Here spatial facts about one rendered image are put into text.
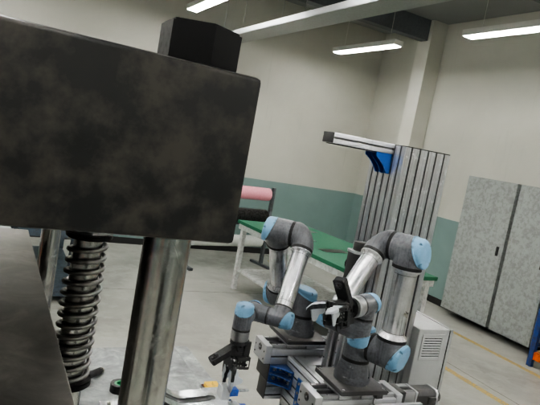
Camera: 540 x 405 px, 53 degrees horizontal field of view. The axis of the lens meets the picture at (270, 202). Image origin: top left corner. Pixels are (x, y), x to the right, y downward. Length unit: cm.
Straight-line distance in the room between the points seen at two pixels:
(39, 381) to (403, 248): 153
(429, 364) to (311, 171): 736
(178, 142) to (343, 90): 948
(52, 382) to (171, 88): 48
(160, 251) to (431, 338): 211
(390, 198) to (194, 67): 188
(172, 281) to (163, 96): 23
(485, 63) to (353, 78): 255
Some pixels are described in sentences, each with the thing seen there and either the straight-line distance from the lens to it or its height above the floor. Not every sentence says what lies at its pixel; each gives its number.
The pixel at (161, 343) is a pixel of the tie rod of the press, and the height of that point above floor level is 166.
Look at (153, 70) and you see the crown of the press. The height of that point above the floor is 199.
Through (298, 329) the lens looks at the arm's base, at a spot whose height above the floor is 108.
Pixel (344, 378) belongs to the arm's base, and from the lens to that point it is 231.
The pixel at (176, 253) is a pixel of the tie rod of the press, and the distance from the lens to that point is 67.
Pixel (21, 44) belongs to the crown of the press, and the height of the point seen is 198.
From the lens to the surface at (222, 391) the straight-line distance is 231.
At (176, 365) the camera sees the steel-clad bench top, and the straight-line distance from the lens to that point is 277.
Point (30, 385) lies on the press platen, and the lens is 87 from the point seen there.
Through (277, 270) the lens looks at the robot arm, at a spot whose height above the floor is 135.
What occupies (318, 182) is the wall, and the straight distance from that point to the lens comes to 991.
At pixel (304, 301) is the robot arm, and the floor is 121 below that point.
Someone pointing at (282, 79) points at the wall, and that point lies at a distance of 941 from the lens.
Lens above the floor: 193
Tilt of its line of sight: 6 degrees down
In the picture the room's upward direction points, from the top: 10 degrees clockwise
